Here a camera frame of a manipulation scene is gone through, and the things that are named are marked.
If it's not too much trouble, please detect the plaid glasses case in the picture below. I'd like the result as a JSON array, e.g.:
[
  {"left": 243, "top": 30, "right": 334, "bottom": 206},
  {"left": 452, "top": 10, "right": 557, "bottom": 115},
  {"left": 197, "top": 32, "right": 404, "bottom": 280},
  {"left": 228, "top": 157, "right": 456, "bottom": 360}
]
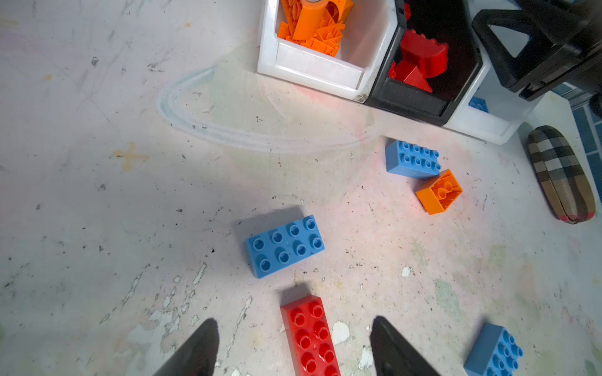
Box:
[{"left": 528, "top": 125, "right": 596, "bottom": 224}]

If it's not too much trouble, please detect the right white bin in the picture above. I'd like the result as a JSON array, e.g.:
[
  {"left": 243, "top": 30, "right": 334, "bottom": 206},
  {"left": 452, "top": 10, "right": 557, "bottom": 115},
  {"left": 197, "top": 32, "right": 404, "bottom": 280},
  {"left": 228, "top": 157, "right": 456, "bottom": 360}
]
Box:
[{"left": 444, "top": 1, "right": 543, "bottom": 145}]

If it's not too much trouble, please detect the small red lego piece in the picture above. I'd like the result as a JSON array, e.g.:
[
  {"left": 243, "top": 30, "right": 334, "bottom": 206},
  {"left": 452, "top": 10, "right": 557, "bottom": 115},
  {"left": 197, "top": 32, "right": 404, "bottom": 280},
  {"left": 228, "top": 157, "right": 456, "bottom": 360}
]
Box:
[{"left": 388, "top": 60, "right": 433, "bottom": 93}]

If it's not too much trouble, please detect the orange long lego chassis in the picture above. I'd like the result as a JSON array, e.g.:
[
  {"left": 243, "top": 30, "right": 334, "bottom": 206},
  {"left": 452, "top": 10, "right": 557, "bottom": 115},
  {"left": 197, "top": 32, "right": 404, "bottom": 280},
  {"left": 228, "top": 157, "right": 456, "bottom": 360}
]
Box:
[{"left": 277, "top": 0, "right": 354, "bottom": 57}]

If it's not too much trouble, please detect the blue lego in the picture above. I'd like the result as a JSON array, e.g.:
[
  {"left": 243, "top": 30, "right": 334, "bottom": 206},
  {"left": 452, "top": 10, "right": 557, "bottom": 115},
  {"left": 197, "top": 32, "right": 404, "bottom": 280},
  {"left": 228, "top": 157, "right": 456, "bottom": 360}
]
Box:
[
  {"left": 385, "top": 140, "right": 442, "bottom": 180},
  {"left": 463, "top": 323, "right": 524, "bottom": 376},
  {"left": 469, "top": 97, "right": 488, "bottom": 113},
  {"left": 245, "top": 216, "right": 325, "bottom": 279}
]

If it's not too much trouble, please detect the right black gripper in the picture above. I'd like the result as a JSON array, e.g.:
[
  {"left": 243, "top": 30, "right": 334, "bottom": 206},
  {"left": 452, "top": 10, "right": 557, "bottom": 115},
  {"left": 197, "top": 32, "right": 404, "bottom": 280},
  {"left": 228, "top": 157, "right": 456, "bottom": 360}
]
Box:
[{"left": 472, "top": 1, "right": 601, "bottom": 101}]

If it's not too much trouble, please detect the black middle bin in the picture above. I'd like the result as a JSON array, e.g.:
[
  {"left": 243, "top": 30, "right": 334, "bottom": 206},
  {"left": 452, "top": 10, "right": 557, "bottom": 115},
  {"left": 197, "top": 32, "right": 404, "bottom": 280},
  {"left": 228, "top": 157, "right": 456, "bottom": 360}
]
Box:
[{"left": 365, "top": 1, "right": 482, "bottom": 126}]

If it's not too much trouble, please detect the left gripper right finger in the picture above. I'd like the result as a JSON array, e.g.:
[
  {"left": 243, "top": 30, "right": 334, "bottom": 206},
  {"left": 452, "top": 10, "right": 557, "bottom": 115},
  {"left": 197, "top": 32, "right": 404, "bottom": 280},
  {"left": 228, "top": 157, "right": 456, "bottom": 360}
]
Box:
[{"left": 370, "top": 316, "right": 440, "bottom": 376}]

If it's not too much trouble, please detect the red tall lego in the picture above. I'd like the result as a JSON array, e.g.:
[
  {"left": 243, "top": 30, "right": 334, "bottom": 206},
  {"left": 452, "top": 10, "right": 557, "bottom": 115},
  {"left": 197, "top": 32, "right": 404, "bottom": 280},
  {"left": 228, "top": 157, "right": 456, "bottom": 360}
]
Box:
[{"left": 281, "top": 295, "right": 341, "bottom": 376}]

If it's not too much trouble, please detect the white bin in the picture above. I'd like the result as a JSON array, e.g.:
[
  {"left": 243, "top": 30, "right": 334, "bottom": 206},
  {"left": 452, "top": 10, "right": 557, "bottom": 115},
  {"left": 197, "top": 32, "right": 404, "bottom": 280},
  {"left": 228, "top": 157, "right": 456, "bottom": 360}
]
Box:
[
  {"left": 257, "top": 1, "right": 398, "bottom": 103},
  {"left": 444, "top": 1, "right": 543, "bottom": 145}
]

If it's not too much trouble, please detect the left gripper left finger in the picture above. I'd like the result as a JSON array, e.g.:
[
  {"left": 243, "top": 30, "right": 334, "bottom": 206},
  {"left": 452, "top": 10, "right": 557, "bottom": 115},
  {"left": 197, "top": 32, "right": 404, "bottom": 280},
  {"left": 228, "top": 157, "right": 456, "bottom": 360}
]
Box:
[{"left": 155, "top": 318, "right": 219, "bottom": 376}]

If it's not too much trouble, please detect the orange lego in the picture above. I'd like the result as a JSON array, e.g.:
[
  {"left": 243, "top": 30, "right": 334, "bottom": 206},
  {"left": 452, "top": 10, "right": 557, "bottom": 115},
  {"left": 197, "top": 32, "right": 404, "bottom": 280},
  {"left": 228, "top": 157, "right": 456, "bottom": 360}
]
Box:
[{"left": 415, "top": 169, "right": 463, "bottom": 215}]

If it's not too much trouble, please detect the left white bin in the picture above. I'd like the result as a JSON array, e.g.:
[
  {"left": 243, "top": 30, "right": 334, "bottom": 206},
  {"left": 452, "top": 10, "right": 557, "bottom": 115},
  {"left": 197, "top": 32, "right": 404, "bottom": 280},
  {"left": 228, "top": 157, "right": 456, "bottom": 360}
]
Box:
[{"left": 257, "top": 1, "right": 398, "bottom": 103}]

